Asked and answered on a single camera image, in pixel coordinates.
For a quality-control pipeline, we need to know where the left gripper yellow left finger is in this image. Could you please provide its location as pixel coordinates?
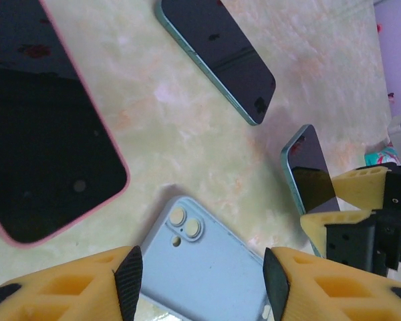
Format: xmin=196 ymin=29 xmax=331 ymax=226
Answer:
xmin=0 ymin=245 xmax=144 ymax=321

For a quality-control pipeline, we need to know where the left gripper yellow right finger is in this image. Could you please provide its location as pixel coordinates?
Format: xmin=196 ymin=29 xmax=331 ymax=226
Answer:
xmin=262 ymin=246 xmax=401 ymax=321

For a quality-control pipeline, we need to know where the green edged smartphone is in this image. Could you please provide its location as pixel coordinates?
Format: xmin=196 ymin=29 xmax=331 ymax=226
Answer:
xmin=153 ymin=0 xmax=277 ymax=127
xmin=280 ymin=124 xmax=342 ymax=258

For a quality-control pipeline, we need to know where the light blue phone case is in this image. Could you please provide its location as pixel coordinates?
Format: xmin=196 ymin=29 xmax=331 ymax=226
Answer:
xmin=133 ymin=195 xmax=271 ymax=321

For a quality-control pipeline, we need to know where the pink phone case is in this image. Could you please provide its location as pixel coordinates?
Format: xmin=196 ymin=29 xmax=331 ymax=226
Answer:
xmin=0 ymin=0 xmax=132 ymax=249

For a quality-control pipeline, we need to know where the black screen smartphone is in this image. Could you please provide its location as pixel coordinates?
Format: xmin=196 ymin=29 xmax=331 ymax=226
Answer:
xmin=0 ymin=0 xmax=127 ymax=243

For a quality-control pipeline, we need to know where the teal Fox's candy bag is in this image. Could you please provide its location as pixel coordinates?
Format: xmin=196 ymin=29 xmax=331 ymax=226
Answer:
xmin=363 ymin=146 xmax=401 ymax=167

